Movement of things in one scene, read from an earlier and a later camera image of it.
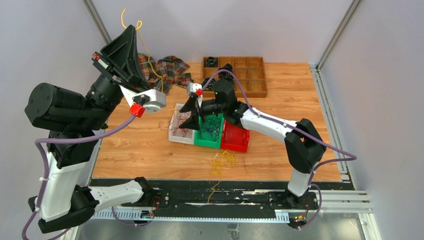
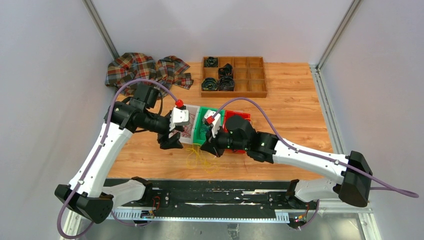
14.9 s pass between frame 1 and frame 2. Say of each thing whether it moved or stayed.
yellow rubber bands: moved
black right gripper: moved
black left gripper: moved
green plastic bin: stayed
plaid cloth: stayed
